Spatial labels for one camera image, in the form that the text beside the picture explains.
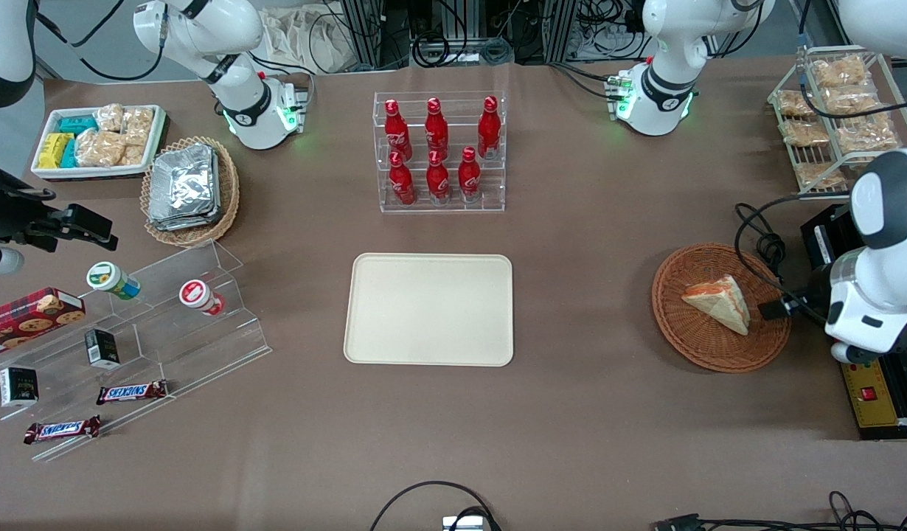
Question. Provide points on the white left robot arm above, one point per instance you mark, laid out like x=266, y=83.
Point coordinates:
x=667, y=88

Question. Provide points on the yellow snack packet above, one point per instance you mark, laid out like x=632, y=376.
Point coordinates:
x=54, y=150

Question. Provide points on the aluminium frame post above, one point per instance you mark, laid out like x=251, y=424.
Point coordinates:
x=361, y=33
x=557, y=29

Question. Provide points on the black device box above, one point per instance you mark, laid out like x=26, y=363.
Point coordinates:
x=829, y=236

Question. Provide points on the yellow device with red switch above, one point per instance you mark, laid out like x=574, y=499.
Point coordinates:
x=866, y=398

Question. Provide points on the beige plastic tray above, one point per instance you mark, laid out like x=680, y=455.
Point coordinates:
x=428, y=310

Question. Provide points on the clear acrylic bottle rack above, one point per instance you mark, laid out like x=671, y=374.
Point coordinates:
x=442, y=208

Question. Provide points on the white rectangular snack bin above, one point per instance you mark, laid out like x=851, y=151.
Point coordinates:
x=44, y=171

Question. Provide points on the green lid yoghurt cup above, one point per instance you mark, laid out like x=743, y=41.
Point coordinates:
x=108, y=279

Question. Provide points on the stack of foil containers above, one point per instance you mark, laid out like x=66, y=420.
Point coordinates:
x=184, y=188

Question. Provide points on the red lid yoghurt cup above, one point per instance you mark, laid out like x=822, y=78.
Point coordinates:
x=197, y=295

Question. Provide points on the white cloth bag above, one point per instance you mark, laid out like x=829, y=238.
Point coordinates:
x=299, y=40

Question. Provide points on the red cola bottle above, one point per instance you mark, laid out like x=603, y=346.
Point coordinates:
x=402, y=183
x=489, y=129
x=436, y=129
x=469, y=177
x=438, y=181
x=397, y=133

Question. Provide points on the clear rice cracker pack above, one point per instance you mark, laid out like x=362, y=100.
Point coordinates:
x=98, y=147
x=138, y=125
x=110, y=116
x=133, y=155

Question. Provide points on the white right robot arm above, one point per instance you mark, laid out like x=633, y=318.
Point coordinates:
x=203, y=29

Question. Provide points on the bagged fried snack pack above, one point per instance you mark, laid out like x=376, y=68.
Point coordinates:
x=866, y=135
x=841, y=71
x=805, y=133
x=818, y=175
x=852, y=99
x=795, y=104

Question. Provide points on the teal snack packet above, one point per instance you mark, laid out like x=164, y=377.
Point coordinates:
x=79, y=124
x=69, y=155

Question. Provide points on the clear acrylic stepped stand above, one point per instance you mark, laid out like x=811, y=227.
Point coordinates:
x=173, y=346

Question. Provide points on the triangular wrapped sandwich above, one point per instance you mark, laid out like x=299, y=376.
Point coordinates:
x=719, y=302

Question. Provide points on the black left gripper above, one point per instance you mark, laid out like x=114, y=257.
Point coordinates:
x=815, y=289

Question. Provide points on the brown wicker basket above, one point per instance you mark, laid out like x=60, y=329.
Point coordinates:
x=689, y=339

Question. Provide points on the red tartan cookie box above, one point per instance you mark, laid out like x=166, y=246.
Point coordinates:
x=26, y=317

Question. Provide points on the light wicker basket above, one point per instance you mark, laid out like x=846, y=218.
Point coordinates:
x=231, y=184

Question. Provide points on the Snickers chocolate bar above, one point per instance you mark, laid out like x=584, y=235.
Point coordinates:
x=63, y=429
x=133, y=392

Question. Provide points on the small black carton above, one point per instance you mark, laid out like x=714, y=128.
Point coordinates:
x=18, y=386
x=102, y=349

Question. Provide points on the small silver device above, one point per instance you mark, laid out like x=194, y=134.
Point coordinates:
x=464, y=523

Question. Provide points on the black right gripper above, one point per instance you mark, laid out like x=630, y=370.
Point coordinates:
x=12, y=219

